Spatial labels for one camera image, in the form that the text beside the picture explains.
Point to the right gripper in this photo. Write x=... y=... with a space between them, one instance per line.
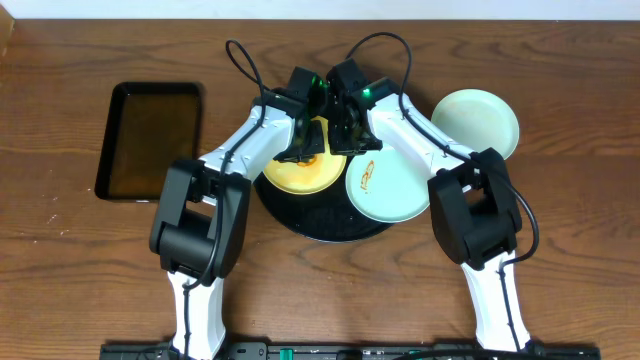
x=339 y=147

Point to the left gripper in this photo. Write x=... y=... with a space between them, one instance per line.
x=307 y=145

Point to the orange green scrub sponge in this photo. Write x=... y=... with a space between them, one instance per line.
x=307 y=161

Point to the yellow plate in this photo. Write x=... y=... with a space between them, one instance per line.
x=304 y=178

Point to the light blue plate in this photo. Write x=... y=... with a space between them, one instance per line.
x=384 y=187
x=479 y=120

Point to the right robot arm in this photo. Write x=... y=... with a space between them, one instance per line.
x=453 y=165

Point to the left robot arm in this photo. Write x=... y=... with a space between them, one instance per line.
x=200 y=222

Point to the black round tray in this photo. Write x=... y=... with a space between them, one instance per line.
x=327 y=216

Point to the black rectangular water tray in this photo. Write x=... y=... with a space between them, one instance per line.
x=149 y=126

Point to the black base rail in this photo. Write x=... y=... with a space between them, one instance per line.
x=262 y=351

